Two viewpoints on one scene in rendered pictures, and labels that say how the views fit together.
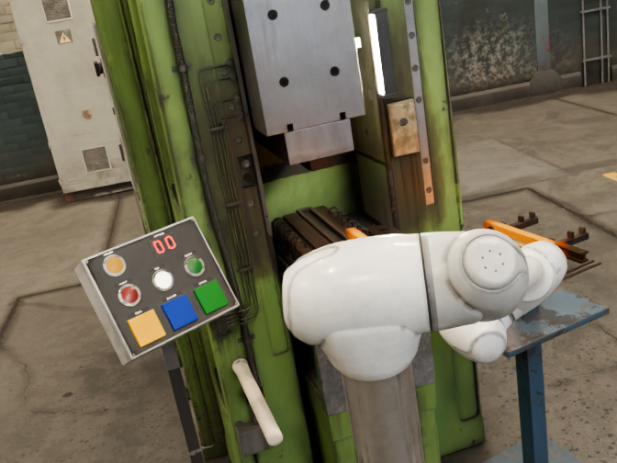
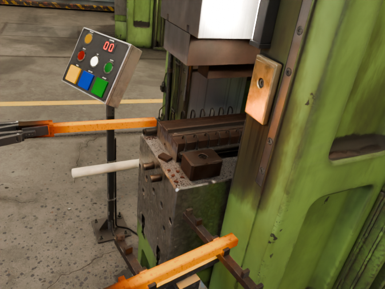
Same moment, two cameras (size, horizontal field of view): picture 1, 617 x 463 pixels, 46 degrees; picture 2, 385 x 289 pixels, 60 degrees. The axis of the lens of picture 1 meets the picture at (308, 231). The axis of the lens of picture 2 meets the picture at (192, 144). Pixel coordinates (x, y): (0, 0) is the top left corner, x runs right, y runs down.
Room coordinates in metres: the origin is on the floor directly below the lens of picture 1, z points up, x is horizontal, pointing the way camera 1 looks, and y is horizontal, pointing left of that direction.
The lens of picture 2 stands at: (1.87, -1.16, 1.58)
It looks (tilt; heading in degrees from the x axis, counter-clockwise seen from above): 30 degrees down; 75
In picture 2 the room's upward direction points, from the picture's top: 8 degrees clockwise
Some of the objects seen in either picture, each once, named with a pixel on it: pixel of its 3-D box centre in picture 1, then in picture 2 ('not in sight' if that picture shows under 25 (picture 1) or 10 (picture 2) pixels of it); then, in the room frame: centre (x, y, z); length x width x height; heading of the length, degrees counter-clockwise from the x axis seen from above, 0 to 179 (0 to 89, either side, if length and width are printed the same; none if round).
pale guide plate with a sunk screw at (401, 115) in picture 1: (402, 128); (262, 90); (2.26, -0.35, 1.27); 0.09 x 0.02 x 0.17; 104
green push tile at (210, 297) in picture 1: (210, 297); (100, 87); (1.81, 0.29, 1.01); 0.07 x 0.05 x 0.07; 129
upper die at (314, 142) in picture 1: (298, 130); (231, 42); (2.26, -0.02, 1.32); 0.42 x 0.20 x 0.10; 14
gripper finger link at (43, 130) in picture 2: not in sight; (35, 131); (1.64, -0.22, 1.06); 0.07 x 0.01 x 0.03; 13
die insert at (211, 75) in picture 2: (307, 151); (240, 65); (2.31, -0.04, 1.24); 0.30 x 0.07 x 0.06; 14
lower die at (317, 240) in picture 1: (317, 237); (215, 132); (2.26, -0.02, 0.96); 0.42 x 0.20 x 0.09; 14
